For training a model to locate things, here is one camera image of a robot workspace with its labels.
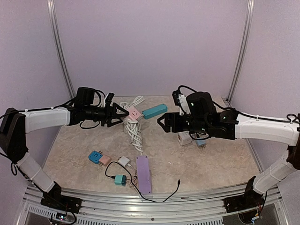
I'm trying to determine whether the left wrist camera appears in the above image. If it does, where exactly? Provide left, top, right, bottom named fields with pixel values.
left=103, top=92, right=114, bottom=107

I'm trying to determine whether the right aluminium corner post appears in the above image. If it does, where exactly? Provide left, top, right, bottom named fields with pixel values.
left=226, top=0, right=255, bottom=104

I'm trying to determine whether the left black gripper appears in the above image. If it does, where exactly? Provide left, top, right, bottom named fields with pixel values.
left=83, top=101, right=129, bottom=127

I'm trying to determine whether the black usb cable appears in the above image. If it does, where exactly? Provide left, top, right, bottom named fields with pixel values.
left=189, top=131, right=209, bottom=140

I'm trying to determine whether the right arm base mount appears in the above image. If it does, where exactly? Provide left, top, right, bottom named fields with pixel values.
left=223, top=176, right=264, bottom=213

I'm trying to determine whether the white usb charger plug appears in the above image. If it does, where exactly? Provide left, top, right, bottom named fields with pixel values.
left=118, top=156, right=132, bottom=167

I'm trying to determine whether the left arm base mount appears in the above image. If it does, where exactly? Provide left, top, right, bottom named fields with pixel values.
left=41, top=182, right=82, bottom=213

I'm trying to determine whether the teal rectangular power block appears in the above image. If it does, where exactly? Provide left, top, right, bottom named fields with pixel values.
left=142, top=104, right=168, bottom=120

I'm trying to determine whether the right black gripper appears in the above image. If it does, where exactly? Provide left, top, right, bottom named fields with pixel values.
left=157, top=112, right=210, bottom=134

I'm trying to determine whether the white cube socket with sticker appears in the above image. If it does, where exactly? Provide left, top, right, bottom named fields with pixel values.
left=177, top=131, right=193, bottom=146

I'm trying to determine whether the pink plug adapter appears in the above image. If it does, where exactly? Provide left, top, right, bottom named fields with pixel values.
left=99, top=155, right=112, bottom=166

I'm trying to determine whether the thin black cable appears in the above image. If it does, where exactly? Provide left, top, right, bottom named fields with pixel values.
left=105, top=161, right=181, bottom=203

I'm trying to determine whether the aluminium corner post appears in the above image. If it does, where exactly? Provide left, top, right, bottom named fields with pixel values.
left=226, top=0, right=255, bottom=104
left=46, top=0, right=75, bottom=98

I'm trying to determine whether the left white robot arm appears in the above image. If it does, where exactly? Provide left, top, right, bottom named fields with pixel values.
left=0, top=87, right=129, bottom=209

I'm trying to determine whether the light blue plug adapter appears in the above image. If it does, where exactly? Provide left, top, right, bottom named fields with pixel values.
left=195, top=139, right=206, bottom=149

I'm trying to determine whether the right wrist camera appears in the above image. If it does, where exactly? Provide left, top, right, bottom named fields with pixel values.
left=172, top=90, right=190, bottom=115

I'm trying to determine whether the purple rectangular power block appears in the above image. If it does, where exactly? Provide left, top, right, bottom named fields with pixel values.
left=136, top=156, right=152, bottom=195

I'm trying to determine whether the pink socket block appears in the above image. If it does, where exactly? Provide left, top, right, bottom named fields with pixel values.
left=127, top=106, right=142, bottom=120

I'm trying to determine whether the left aluminium corner post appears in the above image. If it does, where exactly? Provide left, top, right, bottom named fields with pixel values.
left=46, top=0, right=75, bottom=98

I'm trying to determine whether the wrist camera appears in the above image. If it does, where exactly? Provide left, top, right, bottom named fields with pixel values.
left=103, top=92, right=114, bottom=107
left=172, top=90, right=190, bottom=115

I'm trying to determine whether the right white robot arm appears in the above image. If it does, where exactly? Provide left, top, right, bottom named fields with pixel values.
left=157, top=90, right=300, bottom=208

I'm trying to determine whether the white coiled cable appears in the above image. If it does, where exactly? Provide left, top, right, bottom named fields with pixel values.
left=117, top=95, right=148, bottom=155

